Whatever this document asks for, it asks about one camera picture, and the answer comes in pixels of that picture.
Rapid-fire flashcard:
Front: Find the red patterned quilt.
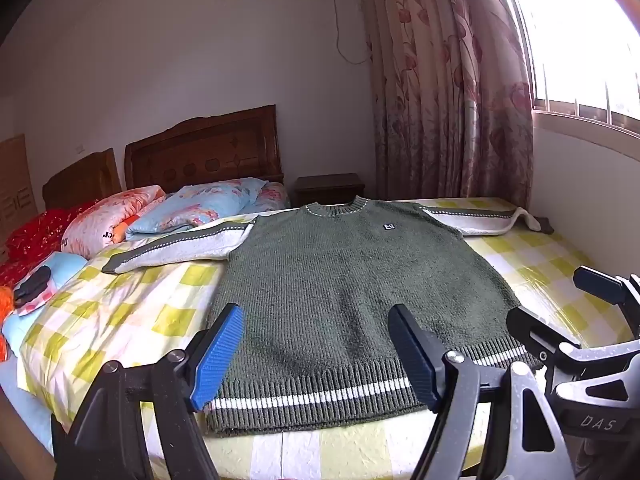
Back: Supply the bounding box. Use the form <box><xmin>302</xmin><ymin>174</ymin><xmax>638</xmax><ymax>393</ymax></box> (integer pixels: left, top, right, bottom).
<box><xmin>0</xmin><ymin>200</ymin><xmax>98</xmax><ymax>288</ymax></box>

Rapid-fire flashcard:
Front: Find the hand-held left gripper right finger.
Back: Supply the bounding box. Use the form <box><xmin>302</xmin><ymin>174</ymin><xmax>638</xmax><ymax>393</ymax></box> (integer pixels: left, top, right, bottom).
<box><xmin>387</xmin><ymin>303</ymin><xmax>576</xmax><ymax>480</ymax></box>

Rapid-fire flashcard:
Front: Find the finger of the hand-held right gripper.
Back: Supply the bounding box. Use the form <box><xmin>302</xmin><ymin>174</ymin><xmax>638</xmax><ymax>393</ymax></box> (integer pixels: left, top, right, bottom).
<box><xmin>573</xmin><ymin>266</ymin><xmax>640</xmax><ymax>333</ymax></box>
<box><xmin>506</xmin><ymin>307</ymin><xmax>583</xmax><ymax>367</ymax></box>

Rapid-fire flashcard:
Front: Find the pink floral curtain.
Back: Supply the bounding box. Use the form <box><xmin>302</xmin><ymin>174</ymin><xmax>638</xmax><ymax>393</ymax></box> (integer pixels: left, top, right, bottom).
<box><xmin>354</xmin><ymin>0</ymin><xmax>535</xmax><ymax>209</ymax></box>

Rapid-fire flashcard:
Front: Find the black object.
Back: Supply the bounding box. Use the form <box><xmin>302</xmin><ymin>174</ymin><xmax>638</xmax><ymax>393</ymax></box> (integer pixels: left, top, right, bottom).
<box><xmin>12</xmin><ymin>266</ymin><xmax>52</xmax><ymax>308</ymax></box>

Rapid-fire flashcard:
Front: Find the window with bars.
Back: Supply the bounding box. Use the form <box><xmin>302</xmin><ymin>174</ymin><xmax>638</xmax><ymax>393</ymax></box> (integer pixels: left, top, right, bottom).
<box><xmin>492</xmin><ymin>0</ymin><xmax>640</xmax><ymax>138</ymax></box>

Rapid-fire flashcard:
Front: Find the air conditioner cable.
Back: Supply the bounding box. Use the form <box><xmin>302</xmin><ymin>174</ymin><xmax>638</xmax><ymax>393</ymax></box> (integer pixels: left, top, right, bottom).
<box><xmin>330</xmin><ymin>0</ymin><xmax>373</xmax><ymax>66</ymax></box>

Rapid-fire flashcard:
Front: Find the large wooden headboard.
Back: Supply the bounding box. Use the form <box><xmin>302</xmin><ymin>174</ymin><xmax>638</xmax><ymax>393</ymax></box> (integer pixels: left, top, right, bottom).
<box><xmin>124</xmin><ymin>105</ymin><xmax>285</xmax><ymax>193</ymax></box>

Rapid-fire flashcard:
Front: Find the dark wooden nightstand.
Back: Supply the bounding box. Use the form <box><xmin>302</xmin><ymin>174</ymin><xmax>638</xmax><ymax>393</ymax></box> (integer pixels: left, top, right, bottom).
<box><xmin>292</xmin><ymin>173</ymin><xmax>367</xmax><ymax>208</ymax></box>

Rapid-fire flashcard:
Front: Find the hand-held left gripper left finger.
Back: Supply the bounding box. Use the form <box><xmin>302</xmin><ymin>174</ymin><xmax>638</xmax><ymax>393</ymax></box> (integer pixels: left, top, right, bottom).
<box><xmin>50</xmin><ymin>303</ymin><xmax>246</xmax><ymax>480</ymax></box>

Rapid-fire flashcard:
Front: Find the orange cloth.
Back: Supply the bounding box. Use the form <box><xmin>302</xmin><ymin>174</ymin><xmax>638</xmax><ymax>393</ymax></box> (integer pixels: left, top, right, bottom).
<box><xmin>0</xmin><ymin>285</ymin><xmax>15</xmax><ymax>361</ymax></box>

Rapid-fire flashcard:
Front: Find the orange floral folded quilt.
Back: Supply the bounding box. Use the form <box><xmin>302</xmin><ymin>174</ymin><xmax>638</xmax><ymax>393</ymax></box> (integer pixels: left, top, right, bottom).
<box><xmin>61</xmin><ymin>185</ymin><xmax>166</xmax><ymax>261</ymax></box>

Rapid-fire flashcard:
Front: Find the light blue pillow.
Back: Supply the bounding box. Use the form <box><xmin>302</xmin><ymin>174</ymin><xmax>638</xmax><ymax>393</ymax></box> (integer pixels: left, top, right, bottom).
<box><xmin>0</xmin><ymin>252</ymin><xmax>89</xmax><ymax>361</ymax></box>

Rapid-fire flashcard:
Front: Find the yellow checked bed sheet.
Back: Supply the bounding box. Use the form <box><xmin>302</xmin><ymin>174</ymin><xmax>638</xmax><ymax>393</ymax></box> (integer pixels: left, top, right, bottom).
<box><xmin>17</xmin><ymin>197</ymin><xmax>640</xmax><ymax>480</ymax></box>

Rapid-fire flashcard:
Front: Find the blue floral folded quilt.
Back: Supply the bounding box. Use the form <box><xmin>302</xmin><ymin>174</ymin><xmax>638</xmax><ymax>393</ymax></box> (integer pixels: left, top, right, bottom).
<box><xmin>125</xmin><ymin>178</ymin><xmax>268</xmax><ymax>242</ymax></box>

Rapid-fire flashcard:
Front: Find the small wooden headboard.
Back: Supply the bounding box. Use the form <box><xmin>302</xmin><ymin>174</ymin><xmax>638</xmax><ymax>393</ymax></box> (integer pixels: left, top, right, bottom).
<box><xmin>42</xmin><ymin>148</ymin><xmax>122</xmax><ymax>211</ymax></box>

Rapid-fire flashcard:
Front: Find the green knitted sweater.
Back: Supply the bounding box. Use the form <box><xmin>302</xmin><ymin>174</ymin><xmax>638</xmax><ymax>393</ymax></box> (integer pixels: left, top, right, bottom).
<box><xmin>101</xmin><ymin>198</ymin><xmax>555</xmax><ymax>437</ymax></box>

